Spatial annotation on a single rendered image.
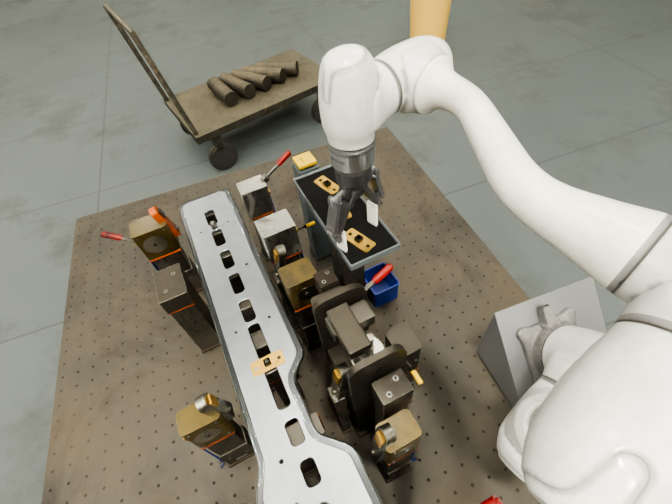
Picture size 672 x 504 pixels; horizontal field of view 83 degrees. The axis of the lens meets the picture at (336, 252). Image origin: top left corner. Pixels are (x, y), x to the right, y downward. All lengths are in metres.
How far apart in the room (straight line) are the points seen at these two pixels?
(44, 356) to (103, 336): 1.15
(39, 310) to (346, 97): 2.62
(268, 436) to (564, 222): 0.72
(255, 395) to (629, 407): 0.74
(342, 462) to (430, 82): 0.75
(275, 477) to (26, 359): 2.13
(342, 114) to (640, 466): 0.56
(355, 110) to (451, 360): 0.89
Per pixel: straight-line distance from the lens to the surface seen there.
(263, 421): 0.94
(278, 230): 1.07
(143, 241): 1.33
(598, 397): 0.43
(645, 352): 0.44
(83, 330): 1.70
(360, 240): 0.93
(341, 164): 0.73
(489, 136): 0.60
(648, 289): 0.49
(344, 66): 0.64
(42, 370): 2.72
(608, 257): 0.49
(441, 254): 1.52
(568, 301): 1.25
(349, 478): 0.89
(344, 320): 0.79
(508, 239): 2.59
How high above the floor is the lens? 1.88
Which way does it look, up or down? 51 degrees down
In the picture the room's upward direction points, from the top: 8 degrees counter-clockwise
